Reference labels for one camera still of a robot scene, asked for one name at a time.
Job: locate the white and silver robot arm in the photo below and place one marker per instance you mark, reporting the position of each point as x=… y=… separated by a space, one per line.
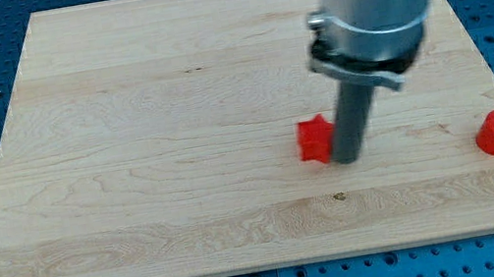
x=378 y=14

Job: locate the red star block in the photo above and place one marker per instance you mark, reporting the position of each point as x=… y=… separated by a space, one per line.
x=314 y=138

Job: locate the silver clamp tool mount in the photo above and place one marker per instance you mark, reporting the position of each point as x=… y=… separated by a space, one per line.
x=358 y=56

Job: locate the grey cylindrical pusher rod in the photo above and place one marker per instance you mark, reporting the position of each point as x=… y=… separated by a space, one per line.
x=351 y=115

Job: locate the light wooden board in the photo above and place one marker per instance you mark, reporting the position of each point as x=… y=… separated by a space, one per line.
x=157 y=138

